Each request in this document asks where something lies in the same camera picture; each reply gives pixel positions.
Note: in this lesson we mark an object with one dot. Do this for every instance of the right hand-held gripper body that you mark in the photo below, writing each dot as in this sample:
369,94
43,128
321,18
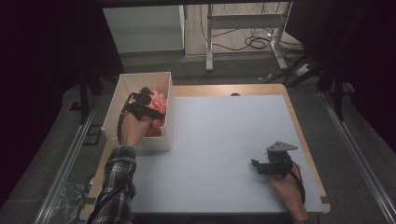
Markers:
279,160

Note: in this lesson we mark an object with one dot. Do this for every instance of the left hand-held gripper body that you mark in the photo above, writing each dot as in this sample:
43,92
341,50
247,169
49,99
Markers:
140,104

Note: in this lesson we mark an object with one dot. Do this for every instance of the red object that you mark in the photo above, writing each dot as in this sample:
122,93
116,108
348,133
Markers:
158,102

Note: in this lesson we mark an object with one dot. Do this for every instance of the white box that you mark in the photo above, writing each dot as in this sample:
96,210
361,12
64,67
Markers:
137,82

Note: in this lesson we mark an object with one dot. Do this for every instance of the person's left hand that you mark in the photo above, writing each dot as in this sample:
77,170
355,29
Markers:
134,129

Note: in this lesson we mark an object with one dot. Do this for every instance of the person's right hand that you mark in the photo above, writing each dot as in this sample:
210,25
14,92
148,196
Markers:
288,188

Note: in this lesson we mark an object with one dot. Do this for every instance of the white table mat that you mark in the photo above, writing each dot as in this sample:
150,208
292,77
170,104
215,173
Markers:
224,149

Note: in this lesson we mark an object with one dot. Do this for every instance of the black stand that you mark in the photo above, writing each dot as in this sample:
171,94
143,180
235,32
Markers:
85,96
337,99

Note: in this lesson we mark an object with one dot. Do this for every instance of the white power strip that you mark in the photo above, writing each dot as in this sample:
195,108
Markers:
302,70

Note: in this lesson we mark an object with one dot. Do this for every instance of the dark curtain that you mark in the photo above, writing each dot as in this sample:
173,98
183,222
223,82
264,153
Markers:
43,62
358,46

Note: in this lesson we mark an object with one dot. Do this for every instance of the clear plastic bag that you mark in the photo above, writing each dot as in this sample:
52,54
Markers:
73,199

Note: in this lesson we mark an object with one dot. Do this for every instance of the metal floor rail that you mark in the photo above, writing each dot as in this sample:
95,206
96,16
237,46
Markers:
358,155
67,168

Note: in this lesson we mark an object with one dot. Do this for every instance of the white metal desk frame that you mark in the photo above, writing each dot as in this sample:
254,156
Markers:
246,21

